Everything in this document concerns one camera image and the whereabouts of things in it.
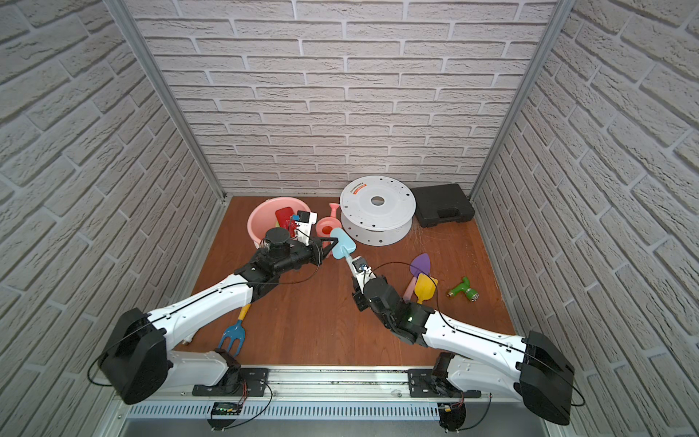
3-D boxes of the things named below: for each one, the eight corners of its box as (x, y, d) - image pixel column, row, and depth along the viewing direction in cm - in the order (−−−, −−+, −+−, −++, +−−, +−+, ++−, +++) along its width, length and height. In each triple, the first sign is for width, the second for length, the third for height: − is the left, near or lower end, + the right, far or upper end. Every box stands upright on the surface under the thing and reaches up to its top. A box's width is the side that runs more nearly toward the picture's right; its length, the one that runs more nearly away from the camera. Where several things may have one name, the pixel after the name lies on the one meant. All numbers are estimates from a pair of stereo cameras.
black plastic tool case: (418, 227, 111) (422, 216, 105) (412, 192, 124) (415, 181, 119) (470, 228, 111) (476, 217, 106) (458, 193, 124) (463, 181, 119)
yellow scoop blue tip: (408, 299, 91) (409, 296, 90) (417, 273, 97) (418, 271, 96) (428, 308, 89) (429, 305, 88) (436, 281, 95) (438, 279, 94)
